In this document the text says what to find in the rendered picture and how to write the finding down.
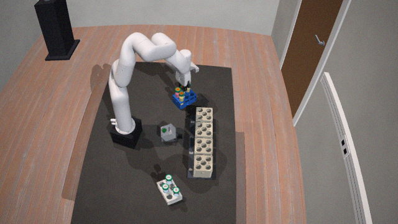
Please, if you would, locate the white bucket adapter with five holes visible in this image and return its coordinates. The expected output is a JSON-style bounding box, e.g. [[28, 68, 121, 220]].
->
[[193, 155, 213, 178], [195, 122, 213, 139], [194, 138, 213, 156], [195, 107, 213, 124]]

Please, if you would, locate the blue tube rack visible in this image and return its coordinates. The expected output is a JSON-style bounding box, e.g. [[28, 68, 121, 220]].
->
[[173, 89, 197, 110]]

